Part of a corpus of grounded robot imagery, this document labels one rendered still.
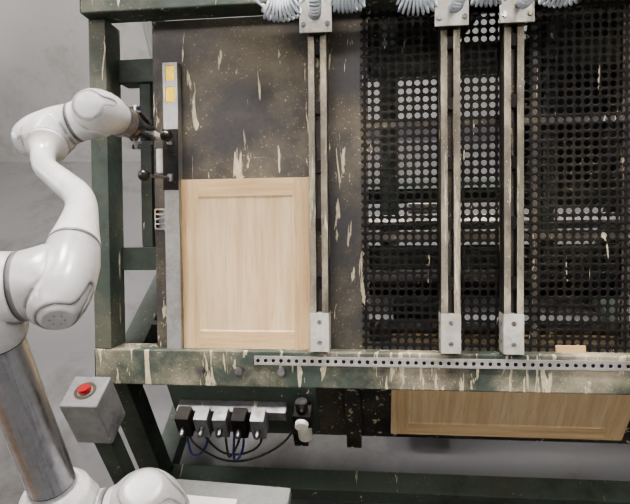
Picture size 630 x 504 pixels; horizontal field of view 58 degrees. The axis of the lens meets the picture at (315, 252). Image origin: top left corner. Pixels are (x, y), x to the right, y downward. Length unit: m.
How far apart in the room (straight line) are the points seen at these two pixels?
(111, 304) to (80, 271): 0.94
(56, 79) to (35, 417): 4.40
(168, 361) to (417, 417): 1.01
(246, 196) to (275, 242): 0.18
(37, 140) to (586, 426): 2.14
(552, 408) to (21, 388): 1.85
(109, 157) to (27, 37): 3.48
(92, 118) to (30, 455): 0.76
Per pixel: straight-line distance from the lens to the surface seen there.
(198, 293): 1.95
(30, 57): 5.52
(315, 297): 1.81
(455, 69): 1.87
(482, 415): 2.40
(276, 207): 1.88
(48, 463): 1.37
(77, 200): 1.26
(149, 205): 2.07
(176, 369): 1.98
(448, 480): 2.45
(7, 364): 1.23
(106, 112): 1.49
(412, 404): 2.33
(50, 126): 1.55
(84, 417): 1.92
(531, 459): 2.79
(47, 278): 1.09
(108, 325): 2.05
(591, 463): 2.86
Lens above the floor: 2.24
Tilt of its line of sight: 36 degrees down
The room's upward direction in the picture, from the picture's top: 5 degrees counter-clockwise
